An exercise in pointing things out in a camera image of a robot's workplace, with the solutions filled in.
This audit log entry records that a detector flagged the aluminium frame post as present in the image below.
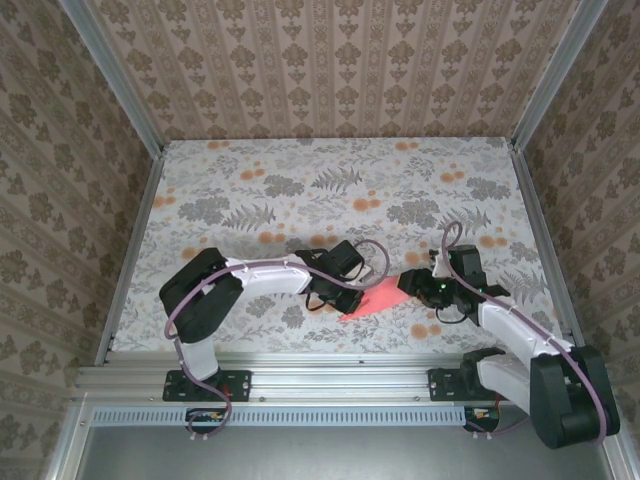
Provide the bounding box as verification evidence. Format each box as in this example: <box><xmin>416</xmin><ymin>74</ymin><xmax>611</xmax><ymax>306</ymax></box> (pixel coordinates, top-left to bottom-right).
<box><xmin>509</xmin><ymin>0</ymin><xmax>601</xmax><ymax>151</ymax></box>
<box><xmin>59</xmin><ymin>0</ymin><xmax>167</xmax><ymax>159</ymax></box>

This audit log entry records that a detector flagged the black controller board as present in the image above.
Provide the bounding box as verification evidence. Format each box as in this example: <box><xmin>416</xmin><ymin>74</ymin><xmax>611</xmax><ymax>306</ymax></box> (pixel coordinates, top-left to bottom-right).
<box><xmin>462</xmin><ymin>404</ymin><xmax>502</xmax><ymax>434</ymax></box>
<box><xmin>185</xmin><ymin>407</ymin><xmax>232</xmax><ymax>435</ymax></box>

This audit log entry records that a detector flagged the thin black cable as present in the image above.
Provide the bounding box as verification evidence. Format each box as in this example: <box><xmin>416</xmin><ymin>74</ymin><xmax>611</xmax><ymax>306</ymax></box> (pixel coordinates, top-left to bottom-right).
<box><xmin>434</xmin><ymin>304</ymin><xmax>470</xmax><ymax>324</ymax></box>
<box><xmin>304</xmin><ymin>292</ymin><xmax>332</xmax><ymax>314</ymax></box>

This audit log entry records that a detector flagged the aluminium lower frame rail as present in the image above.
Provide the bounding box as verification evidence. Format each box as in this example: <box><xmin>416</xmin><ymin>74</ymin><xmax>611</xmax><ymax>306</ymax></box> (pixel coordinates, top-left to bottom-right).
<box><xmin>43</xmin><ymin>403</ymin><xmax>96</xmax><ymax>480</ymax></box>
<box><xmin>592</xmin><ymin>402</ymin><xmax>640</xmax><ymax>480</ymax></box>

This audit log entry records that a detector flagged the pink square paper sheet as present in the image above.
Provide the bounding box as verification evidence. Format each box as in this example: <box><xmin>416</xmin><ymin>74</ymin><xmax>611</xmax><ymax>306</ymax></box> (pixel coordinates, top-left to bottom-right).
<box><xmin>337</xmin><ymin>279</ymin><xmax>409</xmax><ymax>323</ymax></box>

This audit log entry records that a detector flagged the grey slotted cable duct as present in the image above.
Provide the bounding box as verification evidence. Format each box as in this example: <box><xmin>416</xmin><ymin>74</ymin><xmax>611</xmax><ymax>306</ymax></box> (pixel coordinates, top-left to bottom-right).
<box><xmin>91</xmin><ymin>405</ymin><xmax>469</xmax><ymax>429</ymax></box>

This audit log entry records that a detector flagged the aluminium side rail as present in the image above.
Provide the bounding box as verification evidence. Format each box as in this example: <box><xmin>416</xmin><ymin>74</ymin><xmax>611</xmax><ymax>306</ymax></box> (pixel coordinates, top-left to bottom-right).
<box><xmin>94</xmin><ymin>149</ymin><xmax>169</xmax><ymax>366</ymax></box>
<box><xmin>507</xmin><ymin>142</ymin><xmax>591</xmax><ymax>364</ymax></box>

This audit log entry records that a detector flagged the grey metal sheet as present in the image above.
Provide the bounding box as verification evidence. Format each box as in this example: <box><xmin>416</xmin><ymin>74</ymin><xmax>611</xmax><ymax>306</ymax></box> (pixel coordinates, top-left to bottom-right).
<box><xmin>74</xmin><ymin>403</ymin><xmax>619</xmax><ymax>480</ymax></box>

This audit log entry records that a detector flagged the floral patterned table cover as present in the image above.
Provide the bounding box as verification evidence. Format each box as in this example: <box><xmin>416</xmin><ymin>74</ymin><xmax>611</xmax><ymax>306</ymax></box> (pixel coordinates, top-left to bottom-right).
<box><xmin>107</xmin><ymin>138</ymin><xmax>581</xmax><ymax>359</ymax></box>

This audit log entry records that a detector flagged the aluminium profile beam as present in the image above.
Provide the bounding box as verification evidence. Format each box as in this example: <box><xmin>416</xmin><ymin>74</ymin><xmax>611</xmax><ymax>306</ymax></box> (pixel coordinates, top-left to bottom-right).
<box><xmin>74</xmin><ymin>352</ymin><xmax>609</xmax><ymax>405</ymax></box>

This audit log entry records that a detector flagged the purple cable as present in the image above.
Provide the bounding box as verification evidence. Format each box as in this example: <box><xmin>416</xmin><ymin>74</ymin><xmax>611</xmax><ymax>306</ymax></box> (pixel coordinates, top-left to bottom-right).
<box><xmin>442</xmin><ymin>221</ymin><xmax>612</xmax><ymax>445</ymax></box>
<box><xmin>164</xmin><ymin>238</ymin><xmax>392</xmax><ymax>442</ymax></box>

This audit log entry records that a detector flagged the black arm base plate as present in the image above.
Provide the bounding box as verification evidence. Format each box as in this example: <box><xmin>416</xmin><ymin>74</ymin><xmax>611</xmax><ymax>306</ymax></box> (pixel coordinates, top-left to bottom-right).
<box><xmin>427</xmin><ymin>368</ymin><xmax>520</xmax><ymax>402</ymax></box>
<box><xmin>162</xmin><ymin>368</ymin><xmax>252</xmax><ymax>404</ymax></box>

